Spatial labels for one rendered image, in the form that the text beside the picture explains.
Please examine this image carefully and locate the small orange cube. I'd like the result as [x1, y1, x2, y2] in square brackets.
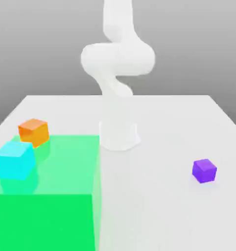
[18, 118, 50, 149]

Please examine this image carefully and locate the small cyan cube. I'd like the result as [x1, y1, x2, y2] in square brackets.
[0, 141, 37, 181]

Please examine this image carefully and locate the large green box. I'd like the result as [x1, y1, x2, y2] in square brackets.
[0, 134, 102, 251]

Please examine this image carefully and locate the small purple cube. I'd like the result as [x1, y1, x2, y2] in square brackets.
[192, 158, 218, 184]

